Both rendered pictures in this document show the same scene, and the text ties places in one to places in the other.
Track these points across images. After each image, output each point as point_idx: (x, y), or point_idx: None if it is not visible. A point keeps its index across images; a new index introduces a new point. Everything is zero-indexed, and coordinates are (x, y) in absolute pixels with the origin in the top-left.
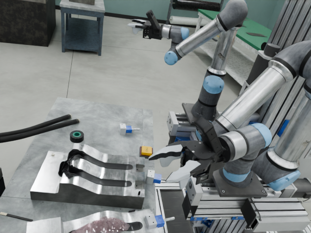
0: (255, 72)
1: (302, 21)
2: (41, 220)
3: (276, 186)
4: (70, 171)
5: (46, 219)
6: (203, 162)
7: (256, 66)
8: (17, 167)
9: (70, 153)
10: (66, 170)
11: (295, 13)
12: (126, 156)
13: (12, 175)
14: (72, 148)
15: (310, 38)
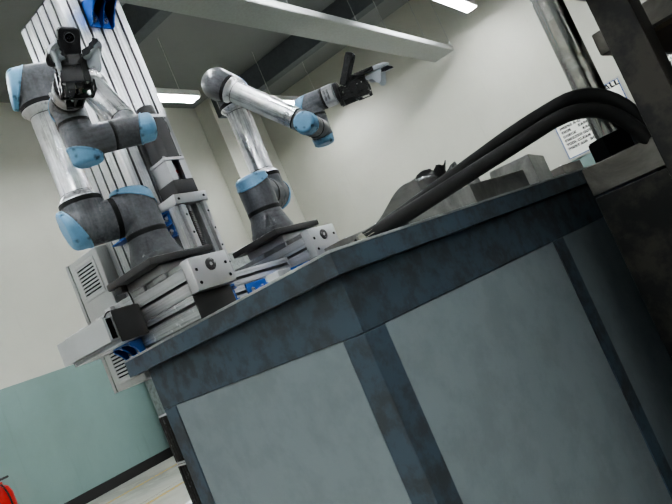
0: (170, 137)
1: (133, 83)
2: (511, 161)
3: (290, 190)
4: None
5: (506, 164)
6: None
7: (164, 130)
8: (545, 180)
9: (432, 174)
10: (453, 166)
11: (117, 78)
12: (348, 237)
13: (556, 176)
14: (423, 177)
15: (157, 94)
